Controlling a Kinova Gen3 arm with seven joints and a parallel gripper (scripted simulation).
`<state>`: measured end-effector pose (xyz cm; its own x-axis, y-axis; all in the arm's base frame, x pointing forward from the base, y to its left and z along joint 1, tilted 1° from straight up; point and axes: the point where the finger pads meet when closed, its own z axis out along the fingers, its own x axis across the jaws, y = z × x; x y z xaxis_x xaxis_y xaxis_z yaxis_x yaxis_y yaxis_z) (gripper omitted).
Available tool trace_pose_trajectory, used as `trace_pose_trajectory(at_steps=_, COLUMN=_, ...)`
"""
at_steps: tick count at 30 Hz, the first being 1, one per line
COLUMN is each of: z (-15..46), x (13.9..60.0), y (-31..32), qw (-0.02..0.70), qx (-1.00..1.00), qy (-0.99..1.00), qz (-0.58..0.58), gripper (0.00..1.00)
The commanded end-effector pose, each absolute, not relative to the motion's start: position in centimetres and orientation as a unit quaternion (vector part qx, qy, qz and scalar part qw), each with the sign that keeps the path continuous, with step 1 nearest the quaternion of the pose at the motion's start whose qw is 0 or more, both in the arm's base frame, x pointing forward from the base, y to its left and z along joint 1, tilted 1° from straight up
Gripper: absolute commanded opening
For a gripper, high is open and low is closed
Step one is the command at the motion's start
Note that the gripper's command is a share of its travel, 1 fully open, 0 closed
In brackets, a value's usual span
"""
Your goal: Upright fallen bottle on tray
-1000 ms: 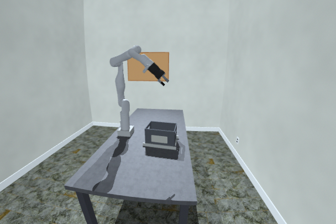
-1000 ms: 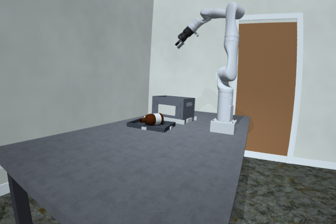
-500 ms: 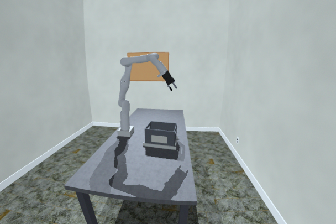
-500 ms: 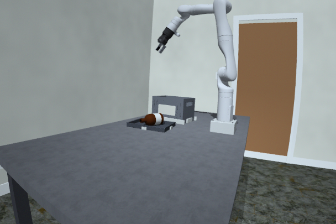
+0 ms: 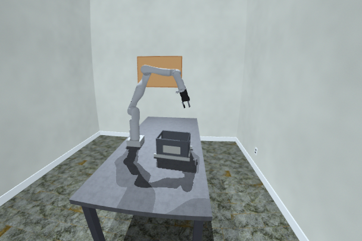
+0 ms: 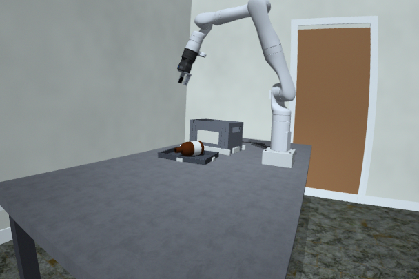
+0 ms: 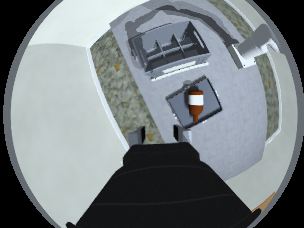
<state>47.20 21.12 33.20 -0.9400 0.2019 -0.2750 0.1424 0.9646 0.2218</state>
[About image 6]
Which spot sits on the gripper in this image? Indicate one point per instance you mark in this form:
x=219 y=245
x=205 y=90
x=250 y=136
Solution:
x=189 y=56

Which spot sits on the brown glass bottle with white label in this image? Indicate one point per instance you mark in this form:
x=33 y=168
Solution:
x=191 y=148

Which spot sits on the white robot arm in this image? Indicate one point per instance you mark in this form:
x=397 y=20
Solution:
x=272 y=49

